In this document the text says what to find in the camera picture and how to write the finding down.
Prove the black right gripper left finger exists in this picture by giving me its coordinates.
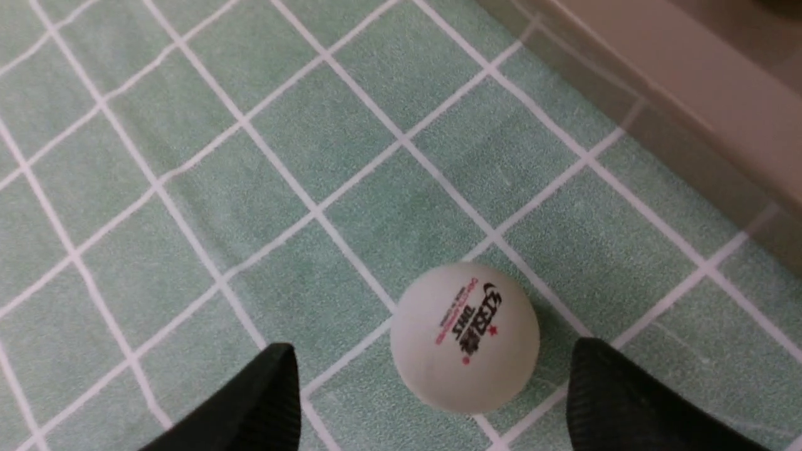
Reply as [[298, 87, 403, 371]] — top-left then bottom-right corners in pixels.
[[143, 343, 303, 450]]

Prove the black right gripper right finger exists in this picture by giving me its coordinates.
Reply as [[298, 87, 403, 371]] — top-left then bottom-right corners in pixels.
[[565, 337, 762, 450]]

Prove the white ping-pong ball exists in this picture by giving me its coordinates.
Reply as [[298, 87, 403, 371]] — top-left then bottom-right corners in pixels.
[[390, 262, 541, 416]]

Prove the green checkered table cloth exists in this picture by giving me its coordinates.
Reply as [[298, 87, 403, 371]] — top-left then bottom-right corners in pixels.
[[2, 1, 800, 450]]

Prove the olive plastic storage bin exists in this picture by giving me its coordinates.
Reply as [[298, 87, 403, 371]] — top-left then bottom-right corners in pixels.
[[479, 1, 801, 275]]

